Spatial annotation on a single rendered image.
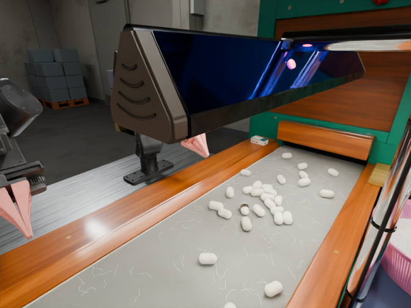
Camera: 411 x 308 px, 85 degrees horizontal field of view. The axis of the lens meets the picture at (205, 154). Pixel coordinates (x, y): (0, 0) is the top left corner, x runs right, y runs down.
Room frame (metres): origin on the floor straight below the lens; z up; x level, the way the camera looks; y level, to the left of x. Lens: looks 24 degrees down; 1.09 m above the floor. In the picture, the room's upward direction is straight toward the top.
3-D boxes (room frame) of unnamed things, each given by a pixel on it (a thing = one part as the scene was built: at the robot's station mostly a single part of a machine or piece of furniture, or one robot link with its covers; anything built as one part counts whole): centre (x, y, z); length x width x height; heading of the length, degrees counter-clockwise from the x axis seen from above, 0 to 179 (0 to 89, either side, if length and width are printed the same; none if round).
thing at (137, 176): (0.79, 0.22, 0.71); 0.20 x 0.07 x 0.08; 141
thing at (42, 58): (5.50, 3.47, 0.60); 1.15 x 0.77 x 1.19; 51
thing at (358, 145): (0.76, -0.41, 0.83); 0.30 x 0.06 x 0.07; 48
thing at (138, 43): (0.39, -0.16, 1.08); 0.62 x 0.08 x 0.07; 138
